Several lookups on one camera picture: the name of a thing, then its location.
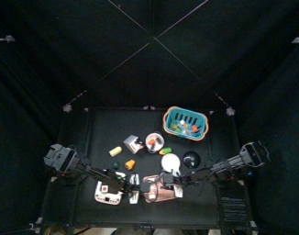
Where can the grey toy knife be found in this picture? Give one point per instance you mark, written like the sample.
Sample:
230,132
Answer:
158,179

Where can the grey white toy box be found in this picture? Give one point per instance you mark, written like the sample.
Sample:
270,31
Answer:
134,143

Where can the green yellow toy fruit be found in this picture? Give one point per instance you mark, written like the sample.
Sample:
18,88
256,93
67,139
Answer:
165,151

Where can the pink cutting board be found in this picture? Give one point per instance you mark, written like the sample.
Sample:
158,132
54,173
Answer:
165,194

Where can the black bowl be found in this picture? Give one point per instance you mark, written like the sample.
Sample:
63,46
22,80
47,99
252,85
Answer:
191,159

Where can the dark green small toy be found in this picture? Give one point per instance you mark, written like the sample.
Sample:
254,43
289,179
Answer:
115,165

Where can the small orange toy food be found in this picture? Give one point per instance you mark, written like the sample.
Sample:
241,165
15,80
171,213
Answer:
194,128

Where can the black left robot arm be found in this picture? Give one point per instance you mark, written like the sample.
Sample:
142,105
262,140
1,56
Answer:
62,159

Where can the teal basket orange rim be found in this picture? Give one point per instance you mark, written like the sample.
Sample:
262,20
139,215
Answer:
169,122

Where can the yellow toy block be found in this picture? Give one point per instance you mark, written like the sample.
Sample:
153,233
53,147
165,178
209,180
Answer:
115,151

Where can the small green toy food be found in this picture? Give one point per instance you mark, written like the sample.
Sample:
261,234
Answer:
179,130

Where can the orange food piece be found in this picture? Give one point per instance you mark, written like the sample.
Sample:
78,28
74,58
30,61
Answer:
151,142

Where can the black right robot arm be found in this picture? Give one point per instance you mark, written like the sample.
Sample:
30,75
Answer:
254,154

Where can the green toy vegetable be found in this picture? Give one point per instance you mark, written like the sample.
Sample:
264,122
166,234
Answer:
121,177

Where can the white toy tray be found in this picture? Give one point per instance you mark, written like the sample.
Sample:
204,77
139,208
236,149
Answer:
106,199

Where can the round white plate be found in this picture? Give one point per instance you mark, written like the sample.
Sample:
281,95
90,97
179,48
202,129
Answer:
170,161

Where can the orange toy food chunk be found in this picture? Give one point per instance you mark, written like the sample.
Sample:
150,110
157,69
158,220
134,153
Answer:
130,164

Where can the small white toy food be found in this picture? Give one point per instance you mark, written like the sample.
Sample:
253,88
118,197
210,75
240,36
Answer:
182,122

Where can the grey metal frame bracket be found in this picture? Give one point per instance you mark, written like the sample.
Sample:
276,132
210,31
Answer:
298,40
230,111
9,38
67,107

